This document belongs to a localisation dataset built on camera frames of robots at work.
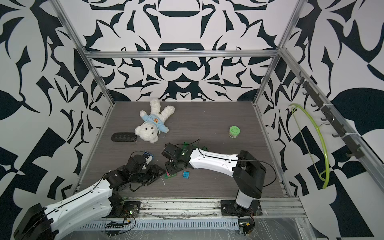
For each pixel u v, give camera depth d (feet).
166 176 2.66
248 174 1.43
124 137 3.16
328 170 1.88
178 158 1.98
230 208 2.44
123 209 2.33
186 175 2.83
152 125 3.12
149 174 2.31
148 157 2.60
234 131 3.23
